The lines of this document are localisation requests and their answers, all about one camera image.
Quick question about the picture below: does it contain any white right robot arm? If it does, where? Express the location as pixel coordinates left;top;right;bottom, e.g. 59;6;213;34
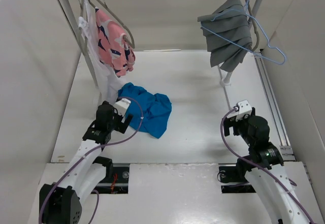
219;100;314;223

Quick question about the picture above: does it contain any blue t shirt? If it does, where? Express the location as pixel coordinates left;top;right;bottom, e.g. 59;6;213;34
118;83;172;139

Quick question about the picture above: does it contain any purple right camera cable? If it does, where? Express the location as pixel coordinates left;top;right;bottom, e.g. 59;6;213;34
220;108;315;224

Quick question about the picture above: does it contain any pink patterned garment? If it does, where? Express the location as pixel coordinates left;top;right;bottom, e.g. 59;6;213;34
95;8;136;77

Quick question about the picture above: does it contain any light blue wire hanger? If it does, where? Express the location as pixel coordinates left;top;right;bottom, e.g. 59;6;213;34
200;0;286;66

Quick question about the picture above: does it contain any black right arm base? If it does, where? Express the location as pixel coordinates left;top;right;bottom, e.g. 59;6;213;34
217;165;255;194

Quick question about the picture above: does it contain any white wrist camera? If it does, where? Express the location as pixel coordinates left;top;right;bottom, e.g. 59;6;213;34
234;100;252;121
113;99;131;122

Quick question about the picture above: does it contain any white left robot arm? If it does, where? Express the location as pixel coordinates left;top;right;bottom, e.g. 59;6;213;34
38;98;133;223

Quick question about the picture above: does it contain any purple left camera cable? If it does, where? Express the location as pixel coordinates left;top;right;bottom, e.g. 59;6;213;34
38;96;144;224

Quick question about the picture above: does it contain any purple camera cable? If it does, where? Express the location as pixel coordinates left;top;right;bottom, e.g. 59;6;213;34
38;96;144;224
220;108;315;224

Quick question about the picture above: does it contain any grey hanging garment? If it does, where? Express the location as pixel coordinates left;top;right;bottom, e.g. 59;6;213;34
197;0;252;72

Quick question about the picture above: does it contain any grey hanger under grey garment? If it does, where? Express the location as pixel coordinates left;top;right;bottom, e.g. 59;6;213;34
245;0;260;51

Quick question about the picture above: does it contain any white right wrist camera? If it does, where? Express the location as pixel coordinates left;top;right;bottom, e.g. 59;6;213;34
234;100;252;121

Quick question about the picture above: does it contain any aluminium rail right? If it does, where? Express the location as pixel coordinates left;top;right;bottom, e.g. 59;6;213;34
254;55;296;162

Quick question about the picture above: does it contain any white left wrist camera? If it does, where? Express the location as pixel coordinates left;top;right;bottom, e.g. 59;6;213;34
113;99;131;122

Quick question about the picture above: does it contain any white hanging garment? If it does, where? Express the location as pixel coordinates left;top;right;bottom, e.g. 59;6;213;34
78;0;126;104

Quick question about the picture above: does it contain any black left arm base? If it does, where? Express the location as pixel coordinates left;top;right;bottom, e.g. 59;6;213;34
94;164;130;194

